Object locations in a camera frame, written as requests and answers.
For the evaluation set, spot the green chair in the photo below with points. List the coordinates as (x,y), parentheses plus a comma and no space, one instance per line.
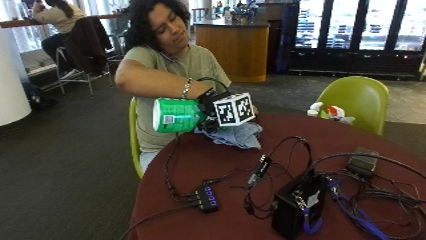
(354,100)
(135,143)

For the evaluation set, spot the black hub with blue ports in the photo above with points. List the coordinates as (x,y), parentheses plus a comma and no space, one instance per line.
(208,199)

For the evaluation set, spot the the person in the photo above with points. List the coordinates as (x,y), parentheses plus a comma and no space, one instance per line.
(177,66)

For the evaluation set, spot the dark bag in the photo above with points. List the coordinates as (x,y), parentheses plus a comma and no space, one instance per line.
(38,95)

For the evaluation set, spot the white column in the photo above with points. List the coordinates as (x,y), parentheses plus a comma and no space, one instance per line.
(11,83)

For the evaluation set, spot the bottles on counter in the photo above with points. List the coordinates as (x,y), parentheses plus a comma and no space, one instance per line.
(237,11)

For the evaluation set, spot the grey bench cushion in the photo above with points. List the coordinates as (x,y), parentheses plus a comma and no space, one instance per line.
(38,61)

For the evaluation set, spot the white marker cube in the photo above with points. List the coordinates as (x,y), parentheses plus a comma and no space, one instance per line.
(233,110)

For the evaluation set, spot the dark jacket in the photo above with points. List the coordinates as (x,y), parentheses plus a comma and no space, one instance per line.
(87,43)

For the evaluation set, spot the black box computer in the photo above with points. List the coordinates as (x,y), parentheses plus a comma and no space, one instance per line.
(295,208)

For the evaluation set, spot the wooden round counter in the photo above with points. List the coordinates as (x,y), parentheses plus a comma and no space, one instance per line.
(235,50)

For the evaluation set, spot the green cylindrical canister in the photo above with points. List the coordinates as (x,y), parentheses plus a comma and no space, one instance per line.
(177,115)

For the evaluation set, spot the blue cloth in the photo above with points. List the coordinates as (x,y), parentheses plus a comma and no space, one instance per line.
(240,136)

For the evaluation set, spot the black power brick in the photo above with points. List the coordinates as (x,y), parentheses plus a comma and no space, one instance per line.
(362,162)

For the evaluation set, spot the small black adapter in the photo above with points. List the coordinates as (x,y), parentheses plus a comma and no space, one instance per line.
(263,165)

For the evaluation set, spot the wooden bar ledge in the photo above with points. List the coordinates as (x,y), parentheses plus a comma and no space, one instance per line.
(27,22)

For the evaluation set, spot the glass door refrigerators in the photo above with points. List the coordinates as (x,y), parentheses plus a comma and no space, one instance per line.
(354,30)

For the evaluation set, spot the white spray bottle red trigger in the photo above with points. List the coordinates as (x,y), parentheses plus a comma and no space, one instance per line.
(333,112)

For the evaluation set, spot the metal chair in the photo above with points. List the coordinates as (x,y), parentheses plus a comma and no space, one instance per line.
(87,78)

